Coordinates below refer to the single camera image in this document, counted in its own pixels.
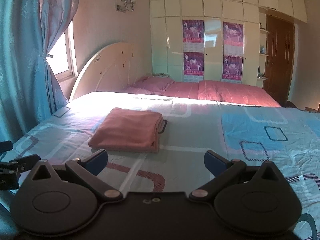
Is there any pink pillow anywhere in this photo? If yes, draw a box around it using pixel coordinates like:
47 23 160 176
123 76 175 95

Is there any upper left purple poster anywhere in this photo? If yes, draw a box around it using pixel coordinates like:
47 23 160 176
182 20 204 43

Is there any wall lamp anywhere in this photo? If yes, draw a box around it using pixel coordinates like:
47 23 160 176
116 0 136 12

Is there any purple poster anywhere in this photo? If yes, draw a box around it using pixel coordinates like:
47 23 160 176
222 55 243 82
223 22 244 47
182 20 204 43
183 52 204 76

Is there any lower left purple poster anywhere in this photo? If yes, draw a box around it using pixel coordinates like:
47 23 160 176
183 52 204 76

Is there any cream glossy wardrobe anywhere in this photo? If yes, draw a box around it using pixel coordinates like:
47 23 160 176
149 0 308 86

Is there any window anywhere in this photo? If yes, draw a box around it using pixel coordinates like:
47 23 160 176
47 21 78 82

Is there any pink ribbed garment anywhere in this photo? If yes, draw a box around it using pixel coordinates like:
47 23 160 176
88 108 163 153

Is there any cream round headboard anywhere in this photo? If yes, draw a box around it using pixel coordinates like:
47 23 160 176
70 42 149 101

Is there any lower right purple poster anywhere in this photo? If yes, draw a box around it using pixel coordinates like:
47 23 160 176
222 55 243 82

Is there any blue patterned bed sheet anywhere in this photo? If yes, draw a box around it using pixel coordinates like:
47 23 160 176
1 92 319 239

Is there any blue curtain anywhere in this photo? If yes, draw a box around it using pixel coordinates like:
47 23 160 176
1 0 80 141

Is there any pink quilt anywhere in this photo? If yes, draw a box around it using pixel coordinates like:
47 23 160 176
161 80 280 107

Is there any brown wooden door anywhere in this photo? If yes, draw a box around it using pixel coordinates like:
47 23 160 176
263 15 295 107

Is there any upper right purple poster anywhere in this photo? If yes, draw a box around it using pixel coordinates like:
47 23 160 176
223 22 244 47

